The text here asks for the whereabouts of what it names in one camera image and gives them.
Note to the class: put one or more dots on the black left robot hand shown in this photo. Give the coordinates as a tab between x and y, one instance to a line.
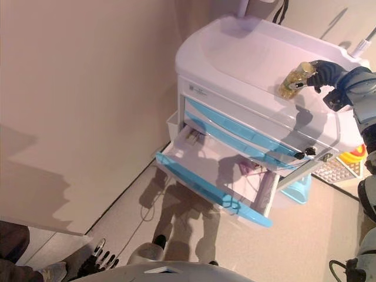
91	263

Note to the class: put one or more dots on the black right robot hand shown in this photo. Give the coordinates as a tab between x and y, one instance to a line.
329	73

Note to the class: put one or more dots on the clear yellow medicine bottle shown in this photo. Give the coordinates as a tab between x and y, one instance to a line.
293	79

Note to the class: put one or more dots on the blue front cart drawer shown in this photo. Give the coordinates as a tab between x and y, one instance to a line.
205	158
252	144
229	119

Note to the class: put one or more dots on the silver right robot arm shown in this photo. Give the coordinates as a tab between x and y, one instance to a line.
362	88

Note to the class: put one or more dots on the grey sneaker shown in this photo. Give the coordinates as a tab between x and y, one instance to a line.
54	270

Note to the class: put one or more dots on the metal infusion pole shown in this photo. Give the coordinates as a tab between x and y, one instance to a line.
361	45

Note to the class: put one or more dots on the silver left robot leg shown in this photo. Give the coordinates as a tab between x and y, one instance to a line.
147	252

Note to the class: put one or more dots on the person's dark trouser leg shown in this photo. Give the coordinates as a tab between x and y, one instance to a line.
13	249

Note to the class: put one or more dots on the black key in lock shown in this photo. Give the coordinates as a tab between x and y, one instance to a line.
310	151

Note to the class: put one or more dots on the white medical cart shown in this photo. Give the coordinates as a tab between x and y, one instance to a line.
249	58

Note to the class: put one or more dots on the metal cart side latch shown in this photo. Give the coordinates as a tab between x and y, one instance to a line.
327	157

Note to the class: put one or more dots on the yellow sharps container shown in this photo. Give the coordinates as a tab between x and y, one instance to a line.
352	157

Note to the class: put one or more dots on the black hanging key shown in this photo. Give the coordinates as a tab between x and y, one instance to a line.
300	155

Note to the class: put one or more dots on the white lattice basket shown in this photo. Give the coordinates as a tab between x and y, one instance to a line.
335	171

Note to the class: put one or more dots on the waste bin with blue lid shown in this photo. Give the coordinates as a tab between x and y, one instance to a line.
296	191

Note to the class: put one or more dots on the pink flat packet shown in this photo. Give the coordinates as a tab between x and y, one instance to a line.
248	169

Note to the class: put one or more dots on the white cart side bin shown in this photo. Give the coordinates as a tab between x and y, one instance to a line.
171	126

